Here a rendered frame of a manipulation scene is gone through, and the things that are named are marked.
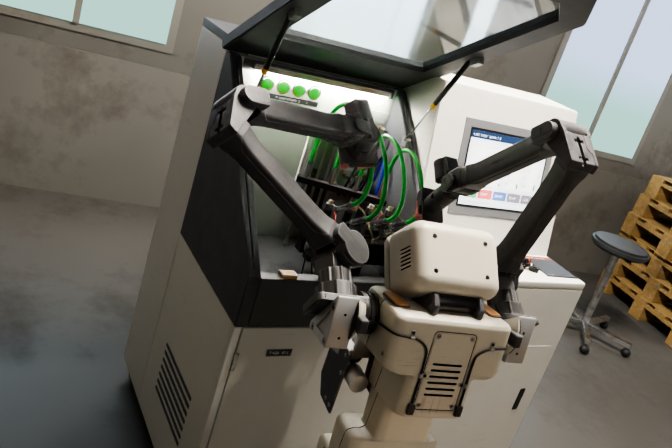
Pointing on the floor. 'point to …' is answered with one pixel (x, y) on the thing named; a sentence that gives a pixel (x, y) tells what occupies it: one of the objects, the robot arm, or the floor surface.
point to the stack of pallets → (649, 304)
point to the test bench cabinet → (187, 358)
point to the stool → (626, 249)
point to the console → (518, 374)
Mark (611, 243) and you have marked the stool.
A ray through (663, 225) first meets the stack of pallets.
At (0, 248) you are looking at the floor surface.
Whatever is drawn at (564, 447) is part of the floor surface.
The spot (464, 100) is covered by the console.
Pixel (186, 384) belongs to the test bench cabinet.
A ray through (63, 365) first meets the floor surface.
